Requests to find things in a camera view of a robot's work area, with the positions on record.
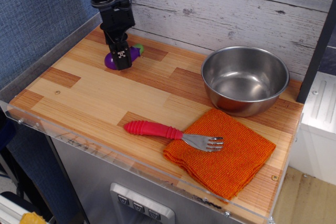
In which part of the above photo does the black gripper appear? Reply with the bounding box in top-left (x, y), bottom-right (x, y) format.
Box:
top-left (99, 0), bottom-right (135, 70)

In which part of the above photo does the purple toy eggplant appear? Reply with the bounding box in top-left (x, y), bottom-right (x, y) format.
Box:
top-left (104, 44), bottom-right (144, 70)

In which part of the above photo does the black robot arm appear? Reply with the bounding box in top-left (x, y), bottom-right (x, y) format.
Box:
top-left (91, 0), bottom-right (135, 70)

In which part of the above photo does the stainless steel bowl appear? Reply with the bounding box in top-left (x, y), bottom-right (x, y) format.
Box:
top-left (201, 46), bottom-right (290, 117)

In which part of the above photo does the silver control panel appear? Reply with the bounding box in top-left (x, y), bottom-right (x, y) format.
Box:
top-left (110, 183), bottom-right (175, 223)

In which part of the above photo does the orange knitted cloth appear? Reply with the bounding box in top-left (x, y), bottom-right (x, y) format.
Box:
top-left (163, 109), bottom-right (276, 200)

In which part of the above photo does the white side cabinet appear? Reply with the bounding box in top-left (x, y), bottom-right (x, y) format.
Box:
top-left (289, 72), bottom-right (335, 185)

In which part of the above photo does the red handled metal fork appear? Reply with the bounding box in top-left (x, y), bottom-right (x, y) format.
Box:
top-left (124, 121), bottom-right (224, 152)

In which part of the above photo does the dark right vertical post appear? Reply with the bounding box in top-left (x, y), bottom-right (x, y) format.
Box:
top-left (296, 0), bottom-right (336, 103)

